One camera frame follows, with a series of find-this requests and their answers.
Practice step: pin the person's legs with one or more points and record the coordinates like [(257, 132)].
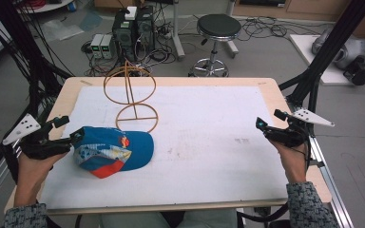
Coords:
[(168, 219)]

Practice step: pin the black device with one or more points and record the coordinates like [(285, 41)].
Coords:
[(359, 71)]

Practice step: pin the clear plastic sheet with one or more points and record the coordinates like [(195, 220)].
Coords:
[(61, 30)]

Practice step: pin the aluminium rail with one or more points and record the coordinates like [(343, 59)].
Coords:
[(329, 186)]

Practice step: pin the black round stool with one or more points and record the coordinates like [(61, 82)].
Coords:
[(218, 28)]

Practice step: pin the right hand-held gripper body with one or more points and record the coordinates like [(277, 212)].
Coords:
[(293, 134)]

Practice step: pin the black metal frame stand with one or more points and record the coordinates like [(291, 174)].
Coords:
[(329, 47), (22, 47)]

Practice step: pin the white box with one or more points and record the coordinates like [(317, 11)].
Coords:
[(131, 12)]

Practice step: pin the person's left hand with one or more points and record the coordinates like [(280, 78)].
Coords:
[(33, 177)]

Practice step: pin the blue baseball cap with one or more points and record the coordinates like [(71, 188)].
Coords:
[(117, 150)]

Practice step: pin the person's right hand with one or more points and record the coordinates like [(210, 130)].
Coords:
[(293, 161)]

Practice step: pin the white table leg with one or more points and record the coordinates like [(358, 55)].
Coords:
[(178, 31)]

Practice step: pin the white foam mat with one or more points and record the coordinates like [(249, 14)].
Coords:
[(202, 142)]

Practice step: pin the grey power supply unit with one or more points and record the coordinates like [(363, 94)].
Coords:
[(107, 47), (96, 46)]

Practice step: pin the black computer tower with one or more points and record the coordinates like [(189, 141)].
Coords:
[(145, 30), (124, 34)]

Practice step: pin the grey robot device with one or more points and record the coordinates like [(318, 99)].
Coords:
[(351, 50)]

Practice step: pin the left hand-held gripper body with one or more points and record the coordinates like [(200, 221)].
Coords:
[(39, 147)]

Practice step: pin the white floor board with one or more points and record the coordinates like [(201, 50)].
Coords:
[(329, 76)]

